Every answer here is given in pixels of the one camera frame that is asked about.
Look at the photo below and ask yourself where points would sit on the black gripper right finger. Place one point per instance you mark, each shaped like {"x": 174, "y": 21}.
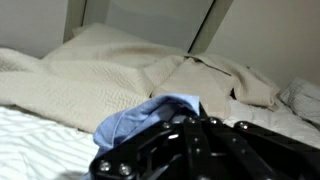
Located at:
{"x": 260, "y": 153}

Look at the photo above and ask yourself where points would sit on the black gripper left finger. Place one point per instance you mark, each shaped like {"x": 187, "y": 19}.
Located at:
{"x": 160, "y": 156}

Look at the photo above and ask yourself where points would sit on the blue shirt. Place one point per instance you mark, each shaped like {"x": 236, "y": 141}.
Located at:
{"x": 133, "y": 120}

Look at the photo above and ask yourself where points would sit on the beige quilted blanket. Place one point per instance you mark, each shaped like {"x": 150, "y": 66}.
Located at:
{"x": 83, "y": 83}

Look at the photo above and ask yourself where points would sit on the mattress with white sheet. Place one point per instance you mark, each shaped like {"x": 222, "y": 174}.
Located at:
{"x": 33, "y": 146}

